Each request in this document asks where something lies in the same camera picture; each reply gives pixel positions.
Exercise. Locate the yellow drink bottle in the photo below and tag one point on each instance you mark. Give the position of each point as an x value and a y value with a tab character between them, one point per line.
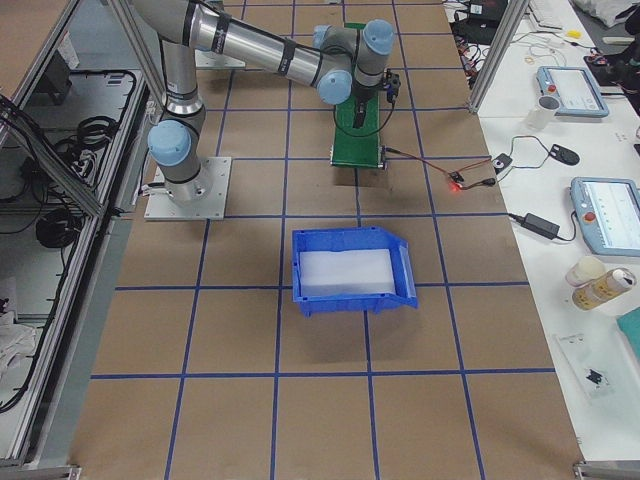
603	289

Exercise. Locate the upper teach pendant tablet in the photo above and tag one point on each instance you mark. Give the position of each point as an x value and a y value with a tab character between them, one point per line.
576	90

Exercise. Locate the blue plastic bin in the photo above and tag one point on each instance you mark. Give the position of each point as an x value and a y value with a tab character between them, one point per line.
355	238

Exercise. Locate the black power brick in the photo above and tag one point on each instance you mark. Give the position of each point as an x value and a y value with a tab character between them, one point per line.
537	225

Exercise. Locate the aluminium frame post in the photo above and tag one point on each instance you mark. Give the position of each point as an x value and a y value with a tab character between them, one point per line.
505	32

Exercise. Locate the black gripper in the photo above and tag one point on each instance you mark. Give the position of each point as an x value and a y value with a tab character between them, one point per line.
360	100

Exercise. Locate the black mouse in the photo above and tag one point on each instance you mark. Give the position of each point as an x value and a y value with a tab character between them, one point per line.
564	155

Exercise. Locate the teach pendant tablet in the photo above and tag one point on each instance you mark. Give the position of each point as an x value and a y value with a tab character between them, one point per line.
576	90
608	214

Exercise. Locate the green conveyor belt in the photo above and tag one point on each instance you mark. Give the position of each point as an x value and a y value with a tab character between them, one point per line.
357	142

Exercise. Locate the white foam pad in bin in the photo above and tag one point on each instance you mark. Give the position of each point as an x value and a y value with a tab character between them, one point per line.
351	272

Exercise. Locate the lower teach pendant tablet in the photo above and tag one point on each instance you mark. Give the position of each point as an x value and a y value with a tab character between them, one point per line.
608	214

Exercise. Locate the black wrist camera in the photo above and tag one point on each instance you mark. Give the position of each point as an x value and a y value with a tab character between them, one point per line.
391	86

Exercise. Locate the small sensor board red LED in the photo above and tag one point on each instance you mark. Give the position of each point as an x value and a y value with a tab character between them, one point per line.
456	178

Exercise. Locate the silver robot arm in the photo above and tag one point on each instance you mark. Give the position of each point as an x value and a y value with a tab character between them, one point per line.
342	64

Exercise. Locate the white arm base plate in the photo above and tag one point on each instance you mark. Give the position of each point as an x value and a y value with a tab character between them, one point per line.
202	198
206	60

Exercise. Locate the white mug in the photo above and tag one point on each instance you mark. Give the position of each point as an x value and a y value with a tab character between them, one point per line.
543	112

